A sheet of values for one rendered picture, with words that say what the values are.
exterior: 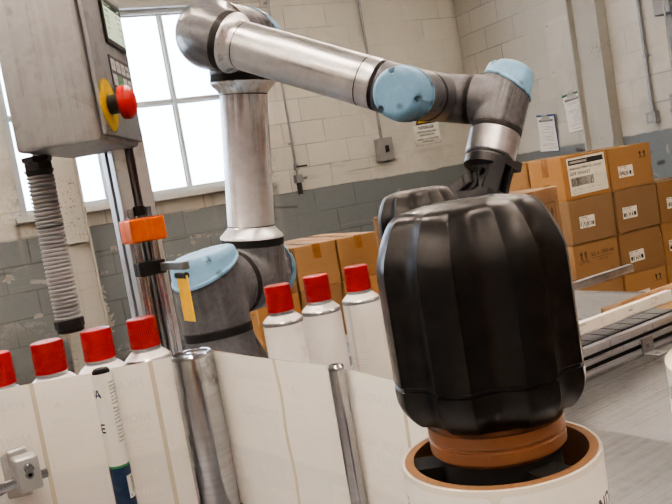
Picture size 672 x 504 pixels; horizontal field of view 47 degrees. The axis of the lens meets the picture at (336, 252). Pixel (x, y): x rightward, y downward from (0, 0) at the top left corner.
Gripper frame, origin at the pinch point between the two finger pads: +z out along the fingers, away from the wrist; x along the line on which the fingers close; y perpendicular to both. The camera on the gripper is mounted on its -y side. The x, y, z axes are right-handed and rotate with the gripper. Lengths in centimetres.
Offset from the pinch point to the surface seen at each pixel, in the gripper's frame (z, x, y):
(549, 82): -294, 364, -352
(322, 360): 15.7, -19.0, 1.6
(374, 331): 10.1, -13.1, 2.8
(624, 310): -7.5, 34.9, 4.3
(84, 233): -63, 84, -517
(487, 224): 14, -54, 63
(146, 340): 19.6, -42.2, 1.7
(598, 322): -3.7, 29.0, 4.3
